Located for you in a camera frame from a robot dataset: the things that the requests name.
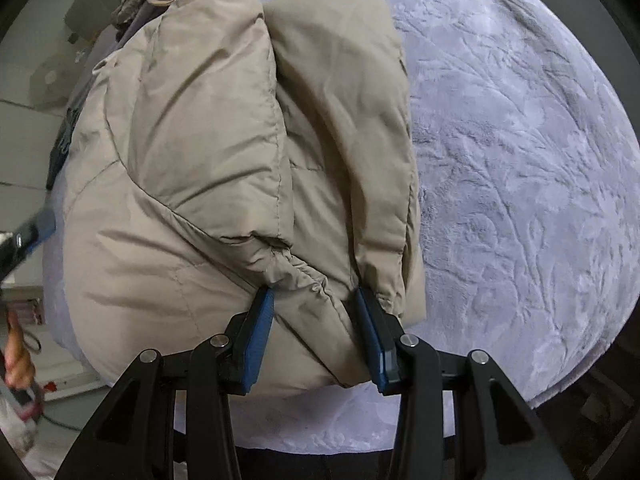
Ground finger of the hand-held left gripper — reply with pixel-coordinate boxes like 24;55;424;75
0;208;57;286

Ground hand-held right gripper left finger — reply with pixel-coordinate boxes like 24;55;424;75
54;286;275;480

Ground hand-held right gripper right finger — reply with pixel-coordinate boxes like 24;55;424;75
354;287;576;480

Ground beige puffer jacket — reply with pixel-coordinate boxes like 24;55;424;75
62;0;427;391

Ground person's left hand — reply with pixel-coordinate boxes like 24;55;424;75
4;307;37;391

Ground grey fringed scarf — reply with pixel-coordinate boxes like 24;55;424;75
46;30;151;191

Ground round grey floor fan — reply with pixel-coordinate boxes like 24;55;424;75
29;57;76;108

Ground dark grey headboard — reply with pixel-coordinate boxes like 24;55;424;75
64;0;146;41

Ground lavender plush blanket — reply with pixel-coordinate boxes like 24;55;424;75
42;0;640;453

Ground brown knitted garment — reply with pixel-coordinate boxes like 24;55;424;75
112;0;156;31

